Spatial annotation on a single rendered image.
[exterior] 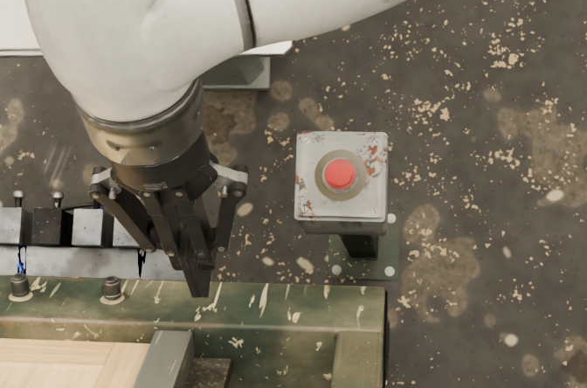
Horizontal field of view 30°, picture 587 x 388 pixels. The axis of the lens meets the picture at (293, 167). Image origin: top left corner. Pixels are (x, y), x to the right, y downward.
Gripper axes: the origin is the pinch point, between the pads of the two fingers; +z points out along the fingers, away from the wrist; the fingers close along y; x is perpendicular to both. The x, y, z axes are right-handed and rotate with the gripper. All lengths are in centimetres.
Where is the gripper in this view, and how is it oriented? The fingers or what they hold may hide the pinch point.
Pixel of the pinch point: (195, 264)
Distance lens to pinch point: 97.7
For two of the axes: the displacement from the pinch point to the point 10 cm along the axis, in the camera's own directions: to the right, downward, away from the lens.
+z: 0.9, 5.8, 8.1
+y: 9.9, -0.1, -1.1
